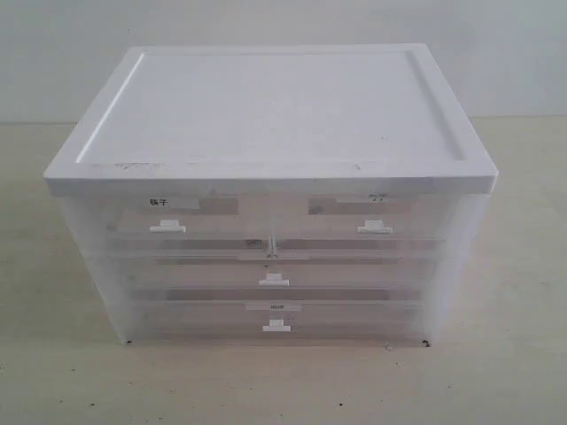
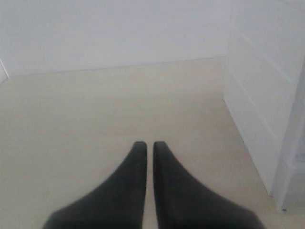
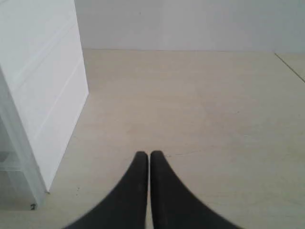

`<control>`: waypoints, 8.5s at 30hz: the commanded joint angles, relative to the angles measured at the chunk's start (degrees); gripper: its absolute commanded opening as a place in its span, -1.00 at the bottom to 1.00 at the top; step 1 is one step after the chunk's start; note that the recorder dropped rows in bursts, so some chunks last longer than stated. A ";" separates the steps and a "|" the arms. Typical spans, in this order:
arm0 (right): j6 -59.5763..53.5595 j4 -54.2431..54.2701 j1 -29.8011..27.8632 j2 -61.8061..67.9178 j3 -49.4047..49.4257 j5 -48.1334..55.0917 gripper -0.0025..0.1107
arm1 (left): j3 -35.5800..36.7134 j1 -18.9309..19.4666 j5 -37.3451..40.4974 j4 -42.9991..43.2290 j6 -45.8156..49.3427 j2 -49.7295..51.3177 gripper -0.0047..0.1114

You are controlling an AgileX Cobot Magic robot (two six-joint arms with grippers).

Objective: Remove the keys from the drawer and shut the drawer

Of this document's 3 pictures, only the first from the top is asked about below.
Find white translucent drawer cabinet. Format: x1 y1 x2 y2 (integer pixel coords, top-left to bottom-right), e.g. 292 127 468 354
44 44 498 346

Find top right small drawer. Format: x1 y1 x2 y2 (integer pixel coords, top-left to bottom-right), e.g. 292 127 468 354
274 195 452 251

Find small drawer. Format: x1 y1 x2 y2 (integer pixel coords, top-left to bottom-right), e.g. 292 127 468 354
106 197 272 251
274 195 452 251

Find top left small drawer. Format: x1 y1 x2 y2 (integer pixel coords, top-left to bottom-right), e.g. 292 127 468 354
106 197 272 251

